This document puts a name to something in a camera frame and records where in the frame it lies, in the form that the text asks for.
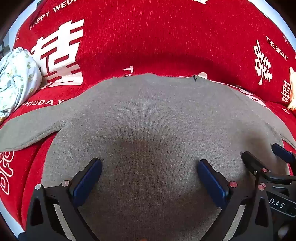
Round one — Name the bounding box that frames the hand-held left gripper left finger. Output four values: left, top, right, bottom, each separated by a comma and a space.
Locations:
25, 158, 103, 241

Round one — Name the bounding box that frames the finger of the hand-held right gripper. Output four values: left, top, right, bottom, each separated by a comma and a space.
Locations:
272, 143, 296, 164
240, 151, 271, 184

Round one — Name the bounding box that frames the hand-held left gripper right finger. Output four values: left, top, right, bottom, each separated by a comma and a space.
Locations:
198, 159, 274, 241

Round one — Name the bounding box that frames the grey knit sweater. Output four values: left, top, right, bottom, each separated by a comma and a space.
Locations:
0, 73, 296, 241

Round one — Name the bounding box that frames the cream plush toy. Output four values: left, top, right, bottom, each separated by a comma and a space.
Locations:
287, 67, 296, 111

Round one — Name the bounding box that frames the light blue floral cloth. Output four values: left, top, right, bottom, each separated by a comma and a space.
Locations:
0, 47, 42, 118

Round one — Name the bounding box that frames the red printed blanket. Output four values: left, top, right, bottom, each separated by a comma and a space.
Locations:
0, 0, 296, 235

